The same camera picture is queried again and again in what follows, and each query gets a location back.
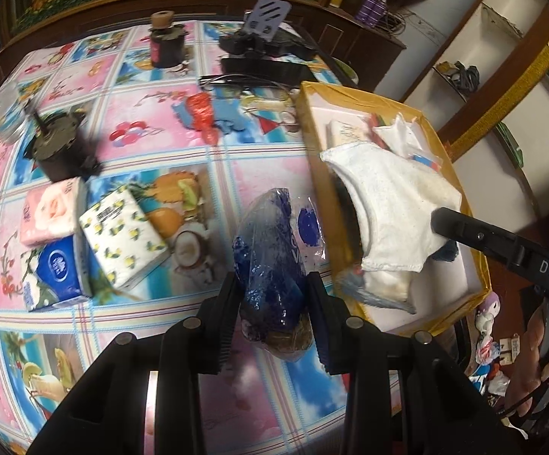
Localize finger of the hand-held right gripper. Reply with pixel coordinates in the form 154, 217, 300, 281
430, 206, 531, 271

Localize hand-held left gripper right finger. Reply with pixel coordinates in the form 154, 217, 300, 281
305, 272, 516, 455

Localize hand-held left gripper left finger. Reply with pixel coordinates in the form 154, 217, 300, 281
28, 270, 244, 455

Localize blue fluffy cloth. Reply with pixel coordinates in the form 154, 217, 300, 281
428, 239, 462, 264

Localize yellow rimmed white box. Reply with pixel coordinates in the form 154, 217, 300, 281
298, 80, 493, 337

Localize blue plastic bag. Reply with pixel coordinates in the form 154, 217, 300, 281
233, 187, 327, 363

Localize white towel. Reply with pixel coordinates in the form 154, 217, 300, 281
321, 144, 462, 273

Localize person's right hand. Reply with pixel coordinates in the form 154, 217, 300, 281
504, 303, 547, 418

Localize small white plush doll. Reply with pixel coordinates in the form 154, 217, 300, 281
475, 291, 500, 337

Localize lemon print tissue pack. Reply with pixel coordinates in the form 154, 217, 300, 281
78, 185, 172, 291

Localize white tissue pack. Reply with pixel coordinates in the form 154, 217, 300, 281
326, 121, 374, 150

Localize blue tissue pack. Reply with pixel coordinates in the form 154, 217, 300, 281
21, 234, 92, 312

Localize printed pink blue tablecloth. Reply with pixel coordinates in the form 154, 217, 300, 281
0, 19, 365, 455

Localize red plastic wrapper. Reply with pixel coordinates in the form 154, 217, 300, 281
172, 92, 249, 145

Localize pink tissue pack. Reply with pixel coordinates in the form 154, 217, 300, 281
20, 177, 88, 247

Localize small dark motor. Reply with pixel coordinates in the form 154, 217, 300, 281
25, 107, 105, 182

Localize eyeglasses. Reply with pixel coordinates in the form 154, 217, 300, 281
199, 73, 299, 126

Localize purple bottle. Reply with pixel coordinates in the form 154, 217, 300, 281
371, 0, 389, 29
357, 0, 379, 27

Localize dark wooden cabinet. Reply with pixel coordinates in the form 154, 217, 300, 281
0, 0, 408, 105

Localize black toy gun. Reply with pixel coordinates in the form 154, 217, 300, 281
265, 28, 322, 62

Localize dark jar with cork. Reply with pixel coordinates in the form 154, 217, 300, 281
149, 9, 190, 69

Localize clear water bottle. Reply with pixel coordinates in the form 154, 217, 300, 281
0, 80, 31, 145

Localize pile of dark cables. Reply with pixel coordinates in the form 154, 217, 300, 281
445, 61, 481, 94

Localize wire basket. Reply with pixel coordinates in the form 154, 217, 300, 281
381, 7, 414, 36

